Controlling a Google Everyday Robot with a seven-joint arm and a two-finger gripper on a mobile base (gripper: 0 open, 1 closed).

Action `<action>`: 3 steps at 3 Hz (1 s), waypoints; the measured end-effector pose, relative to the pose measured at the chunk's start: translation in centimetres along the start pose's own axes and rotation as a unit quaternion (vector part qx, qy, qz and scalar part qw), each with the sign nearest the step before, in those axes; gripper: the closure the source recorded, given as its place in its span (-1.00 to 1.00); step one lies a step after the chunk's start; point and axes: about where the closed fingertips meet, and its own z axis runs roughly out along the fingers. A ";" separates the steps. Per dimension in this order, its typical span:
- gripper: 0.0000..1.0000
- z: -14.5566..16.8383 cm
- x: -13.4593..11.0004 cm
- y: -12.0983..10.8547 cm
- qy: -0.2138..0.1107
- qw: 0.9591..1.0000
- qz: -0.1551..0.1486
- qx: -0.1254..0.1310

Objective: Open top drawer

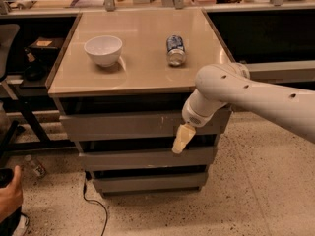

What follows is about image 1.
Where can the dark trouser knee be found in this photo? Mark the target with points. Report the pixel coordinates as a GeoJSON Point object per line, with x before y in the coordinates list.
{"type": "Point", "coordinates": [9, 224]}

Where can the blue soda can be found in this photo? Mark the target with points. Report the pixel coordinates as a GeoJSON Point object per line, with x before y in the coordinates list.
{"type": "Point", "coordinates": [175, 51]}

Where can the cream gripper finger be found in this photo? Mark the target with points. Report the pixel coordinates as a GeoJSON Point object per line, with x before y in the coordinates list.
{"type": "Point", "coordinates": [184, 135]}

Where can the white sneaker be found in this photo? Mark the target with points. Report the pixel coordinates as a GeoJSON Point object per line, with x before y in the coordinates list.
{"type": "Point", "coordinates": [22, 226]}

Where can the black box with label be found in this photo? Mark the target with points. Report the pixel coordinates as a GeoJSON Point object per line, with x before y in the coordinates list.
{"type": "Point", "coordinates": [46, 46]}

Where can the bare person hand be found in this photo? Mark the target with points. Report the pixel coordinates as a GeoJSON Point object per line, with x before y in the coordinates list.
{"type": "Point", "coordinates": [11, 197]}

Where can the grey middle drawer front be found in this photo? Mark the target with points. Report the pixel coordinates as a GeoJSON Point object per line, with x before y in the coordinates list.
{"type": "Point", "coordinates": [143, 159]}

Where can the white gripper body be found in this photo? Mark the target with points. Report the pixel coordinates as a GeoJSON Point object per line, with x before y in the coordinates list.
{"type": "Point", "coordinates": [191, 116]}

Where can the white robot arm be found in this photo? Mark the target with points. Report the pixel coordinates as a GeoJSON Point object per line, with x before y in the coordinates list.
{"type": "Point", "coordinates": [221, 84]}

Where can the clear plastic water bottle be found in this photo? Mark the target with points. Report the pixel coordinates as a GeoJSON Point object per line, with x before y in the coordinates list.
{"type": "Point", "coordinates": [35, 165]}

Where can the white ceramic bowl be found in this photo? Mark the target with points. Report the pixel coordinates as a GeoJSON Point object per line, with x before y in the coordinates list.
{"type": "Point", "coordinates": [104, 50]}

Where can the grey drawer cabinet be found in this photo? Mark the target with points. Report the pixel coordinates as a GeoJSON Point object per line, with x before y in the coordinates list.
{"type": "Point", "coordinates": [141, 80]}

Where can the grey top drawer front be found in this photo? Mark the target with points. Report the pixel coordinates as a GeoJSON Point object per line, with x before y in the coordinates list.
{"type": "Point", "coordinates": [120, 126]}

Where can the grey drawer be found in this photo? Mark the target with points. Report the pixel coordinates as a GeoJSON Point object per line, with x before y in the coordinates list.
{"type": "Point", "coordinates": [120, 126]}
{"type": "Point", "coordinates": [143, 159]}
{"type": "Point", "coordinates": [140, 184]}

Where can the grey bottom drawer front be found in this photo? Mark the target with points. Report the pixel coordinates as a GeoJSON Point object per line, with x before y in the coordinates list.
{"type": "Point", "coordinates": [140, 184]}

